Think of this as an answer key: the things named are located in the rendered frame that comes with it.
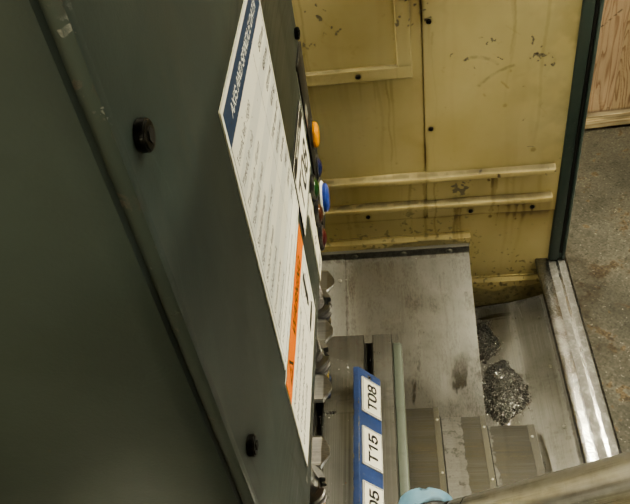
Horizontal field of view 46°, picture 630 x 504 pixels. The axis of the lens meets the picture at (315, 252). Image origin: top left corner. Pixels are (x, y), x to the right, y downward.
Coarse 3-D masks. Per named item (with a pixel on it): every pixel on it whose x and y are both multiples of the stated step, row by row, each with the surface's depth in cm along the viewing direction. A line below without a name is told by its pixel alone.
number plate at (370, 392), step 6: (366, 378) 146; (366, 384) 145; (372, 384) 146; (366, 390) 144; (372, 390) 145; (378, 390) 146; (366, 396) 143; (372, 396) 144; (378, 396) 145; (366, 402) 142; (372, 402) 143; (378, 402) 144; (366, 408) 141; (372, 408) 142; (378, 408) 143; (372, 414) 141; (378, 414) 142
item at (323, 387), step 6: (318, 378) 114; (324, 378) 114; (318, 384) 114; (324, 384) 113; (330, 384) 113; (318, 390) 113; (324, 390) 113; (330, 390) 113; (318, 396) 112; (324, 396) 112; (318, 402) 112
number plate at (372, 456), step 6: (366, 432) 137; (372, 432) 138; (366, 438) 136; (372, 438) 137; (378, 438) 138; (366, 444) 135; (372, 444) 136; (378, 444) 138; (366, 450) 134; (372, 450) 135; (378, 450) 137; (366, 456) 133; (372, 456) 135; (378, 456) 136; (366, 462) 132; (372, 462) 134; (378, 462) 135; (372, 468) 133; (378, 468) 134
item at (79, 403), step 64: (0, 0) 18; (64, 0) 19; (128, 0) 23; (192, 0) 31; (0, 64) 19; (64, 64) 20; (128, 64) 23; (192, 64) 30; (0, 128) 21; (64, 128) 21; (128, 128) 23; (192, 128) 30; (0, 192) 22; (64, 192) 22; (128, 192) 23; (192, 192) 29; (0, 256) 24; (64, 256) 24; (128, 256) 24; (192, 256) 29; (0, 320) 27; (64, 320) 27; (128, 320) 26; (192, 320) 28; (256, 320) 40; (0, 384) 30; (64, 384) 29; (128, 384) 29; (192, 384) 30; (256, 384) 39; (0, 448) 33; (64, 448) 33; (128, 448) 33; (192, 448) 32; (256, 448) 36
